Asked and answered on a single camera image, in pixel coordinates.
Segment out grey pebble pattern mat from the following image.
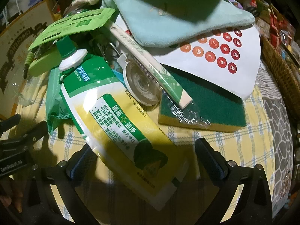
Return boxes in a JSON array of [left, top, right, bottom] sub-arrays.
[[260, 58, 296, 200]]

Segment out green plastic bag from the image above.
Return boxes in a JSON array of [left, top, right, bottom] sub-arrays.
[[46, 68, 78, 135]]

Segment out green sachet strip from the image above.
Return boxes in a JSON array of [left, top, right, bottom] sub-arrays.
[[28, 7, 116, 51]]

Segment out green scouring sponge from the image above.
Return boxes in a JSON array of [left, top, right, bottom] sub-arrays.
[[157, 71, 248, 133]]

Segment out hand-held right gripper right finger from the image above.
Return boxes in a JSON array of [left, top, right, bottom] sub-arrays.
[[194, 138, 273, 225]]

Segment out purple round toy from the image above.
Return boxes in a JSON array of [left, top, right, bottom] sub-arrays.
[[223, 0, 245, 11]]

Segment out white sheet of red stickers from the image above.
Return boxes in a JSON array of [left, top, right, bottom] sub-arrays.
[[116, 13, 262, 100]]

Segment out yellow plaid tablecloth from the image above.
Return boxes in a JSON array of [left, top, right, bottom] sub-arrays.
[[14, 71, 276, 225]]

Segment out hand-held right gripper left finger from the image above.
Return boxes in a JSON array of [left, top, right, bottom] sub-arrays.
[[21, 146, 99, 225]]

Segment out wicker basket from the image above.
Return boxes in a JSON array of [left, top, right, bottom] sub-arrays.
[[260, 35, 300, 106]]

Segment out light teal cloth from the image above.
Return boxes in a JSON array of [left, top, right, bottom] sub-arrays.
[[100, 0, 255, 48]]

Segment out green yellow toothpaste tube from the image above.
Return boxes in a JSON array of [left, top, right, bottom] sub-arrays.
[[56, 37, 188, 212]]

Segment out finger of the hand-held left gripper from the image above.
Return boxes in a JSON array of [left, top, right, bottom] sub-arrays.
[[0, 121, 48, 146], [0, 114, 22, 132]]

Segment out cardboard box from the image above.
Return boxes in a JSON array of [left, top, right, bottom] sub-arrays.
[[0, 0, 58, 120]]

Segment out white suction cup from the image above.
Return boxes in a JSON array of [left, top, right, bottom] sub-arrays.
[[116, 54, 162, 106]]

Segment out pile of snack packets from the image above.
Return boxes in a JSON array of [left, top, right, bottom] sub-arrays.
[[237, 0, 298, 59]]

